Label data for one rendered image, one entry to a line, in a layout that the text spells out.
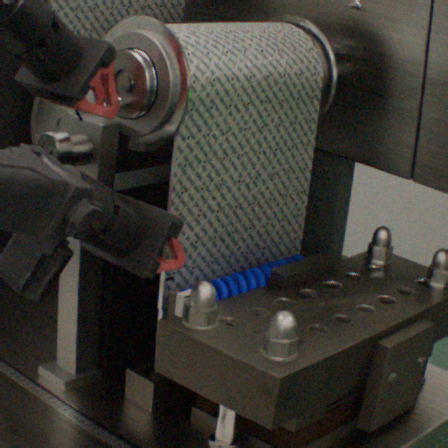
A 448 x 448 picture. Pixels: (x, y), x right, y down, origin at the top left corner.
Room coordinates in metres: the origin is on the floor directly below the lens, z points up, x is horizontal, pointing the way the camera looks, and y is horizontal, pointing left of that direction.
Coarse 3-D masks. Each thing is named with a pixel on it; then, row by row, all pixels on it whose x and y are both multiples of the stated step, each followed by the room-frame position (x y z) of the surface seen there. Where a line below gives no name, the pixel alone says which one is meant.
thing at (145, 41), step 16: (128, 32) 1.02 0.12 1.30; (144, 32) 1.01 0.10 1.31; (128, 48) 1.02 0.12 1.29; (144, 48) 1.00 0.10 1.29; (160, 48) 0.99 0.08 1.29; (160, 64) 0.98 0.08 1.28; (160, 80) 0.98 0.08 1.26; (160, 96) 0.98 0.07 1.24; (160, 112) 0.98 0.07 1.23; (128, 128) 1.01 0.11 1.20; (144, 128) 0.99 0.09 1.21
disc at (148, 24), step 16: (144, 16) 1.02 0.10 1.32; (112, 32) 1.04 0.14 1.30; (160, 32) 1.00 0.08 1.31; (176, 48) 0.98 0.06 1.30; (176, 64) 0.98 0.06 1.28; (176, 80) 0.98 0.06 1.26; (176, 96) 0.98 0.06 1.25; (176, 112) 0.97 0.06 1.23; (160, 128) 0.99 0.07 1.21; (176, 128) 0.97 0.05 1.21; (128, 144) 1.02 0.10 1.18; (144, 144) 1.00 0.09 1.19; (160, 144) 0.99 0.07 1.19
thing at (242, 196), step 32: (288, 128) 1.11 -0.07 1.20; (192, 160) 1.00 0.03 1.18; (224, 160) 1.03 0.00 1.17; (256, 160) 1.08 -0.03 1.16; (288, 160) 1.12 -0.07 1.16; (192, 192) 1.00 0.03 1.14; (224, 192) 1.04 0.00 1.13; (256, 192) 1.08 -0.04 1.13; (288, 192) 1.13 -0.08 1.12; (192, 224) 1.00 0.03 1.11; (224, 224) 1.04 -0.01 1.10; (256, 224) 1.09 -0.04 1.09; (288, 224) 1.13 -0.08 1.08; (192, 256) 1.01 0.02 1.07; (224, 256) 1.05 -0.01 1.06; (256, 256) 1.09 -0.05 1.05; (288, 256) 1.14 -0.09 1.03; (160, 288) 0.98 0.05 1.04
